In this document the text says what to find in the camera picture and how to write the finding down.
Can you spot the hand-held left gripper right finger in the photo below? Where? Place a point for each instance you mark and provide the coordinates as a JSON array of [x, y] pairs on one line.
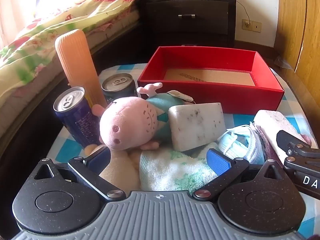
[[218, 161]]

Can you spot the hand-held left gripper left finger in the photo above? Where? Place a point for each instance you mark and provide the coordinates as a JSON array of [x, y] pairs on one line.
[[100, 158]]

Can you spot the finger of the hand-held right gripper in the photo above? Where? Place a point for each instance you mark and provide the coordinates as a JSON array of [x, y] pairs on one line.
[[291, 140]]

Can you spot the cream plush bear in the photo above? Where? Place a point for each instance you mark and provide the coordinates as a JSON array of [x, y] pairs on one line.
[[117, 172]]

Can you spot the blue face mask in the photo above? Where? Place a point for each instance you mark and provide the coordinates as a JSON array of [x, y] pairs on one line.
[[241, 142]]

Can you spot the white speckled sponge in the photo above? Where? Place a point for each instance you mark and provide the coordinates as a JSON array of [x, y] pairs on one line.
[[197, 126]]

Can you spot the pink pig plush toy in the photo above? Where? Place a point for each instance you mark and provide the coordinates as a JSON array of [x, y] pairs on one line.
[[127, 123]]

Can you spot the red cardboard box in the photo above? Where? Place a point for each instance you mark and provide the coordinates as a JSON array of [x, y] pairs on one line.
[[212, 77]]

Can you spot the white pink sponge block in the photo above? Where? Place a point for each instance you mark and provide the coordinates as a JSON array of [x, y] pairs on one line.
[[277, 125]]

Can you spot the blue drink can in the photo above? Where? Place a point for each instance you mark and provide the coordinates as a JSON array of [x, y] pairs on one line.
[[77, 120]]

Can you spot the white green towel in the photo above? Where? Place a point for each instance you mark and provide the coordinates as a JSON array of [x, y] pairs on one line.
[[172, 170]]

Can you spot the dark green drink can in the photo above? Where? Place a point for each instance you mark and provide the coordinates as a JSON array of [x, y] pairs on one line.
[[120, 86]]

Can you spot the clear plastic wrapper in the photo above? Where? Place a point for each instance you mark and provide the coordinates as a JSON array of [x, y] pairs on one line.
[[283, 63]]

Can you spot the orange ribbed bottle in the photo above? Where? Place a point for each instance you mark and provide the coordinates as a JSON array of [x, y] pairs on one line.
[[77, 62]]

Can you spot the wooden wardrobe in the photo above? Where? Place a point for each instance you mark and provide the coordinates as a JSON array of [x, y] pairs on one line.
[[300, 27]]

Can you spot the floral blanket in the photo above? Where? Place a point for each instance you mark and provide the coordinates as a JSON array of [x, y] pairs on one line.
[[50, 37]]

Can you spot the dark wooden nightstand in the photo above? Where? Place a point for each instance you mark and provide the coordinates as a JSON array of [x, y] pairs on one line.
[[190, 17]]

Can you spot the dark bed frame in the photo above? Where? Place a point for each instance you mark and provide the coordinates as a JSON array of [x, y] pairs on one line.
[[37, 120]]

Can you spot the wall power outlet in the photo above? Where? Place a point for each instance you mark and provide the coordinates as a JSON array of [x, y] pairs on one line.
[[251, 26]]

